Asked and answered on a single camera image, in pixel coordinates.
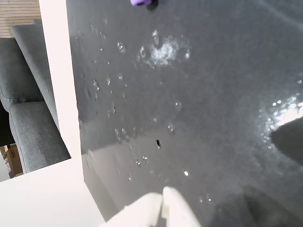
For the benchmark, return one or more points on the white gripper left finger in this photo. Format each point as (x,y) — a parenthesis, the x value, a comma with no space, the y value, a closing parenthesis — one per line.
(142,210)

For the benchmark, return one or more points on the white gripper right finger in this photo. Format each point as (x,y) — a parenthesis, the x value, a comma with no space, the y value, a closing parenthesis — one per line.
(176,208)

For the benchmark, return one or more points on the black table mat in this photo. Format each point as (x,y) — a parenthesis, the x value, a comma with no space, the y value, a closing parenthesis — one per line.
(189,106)

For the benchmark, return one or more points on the grey upholstered chair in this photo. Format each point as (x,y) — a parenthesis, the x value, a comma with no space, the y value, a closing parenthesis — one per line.
(30,132)
(33,52)

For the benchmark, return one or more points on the brown cardboard box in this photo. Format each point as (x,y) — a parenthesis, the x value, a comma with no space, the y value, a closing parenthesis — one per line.
(13,160)

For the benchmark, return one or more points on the purple pen grip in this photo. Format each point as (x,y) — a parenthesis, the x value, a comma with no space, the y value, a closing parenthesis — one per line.
(140,2)

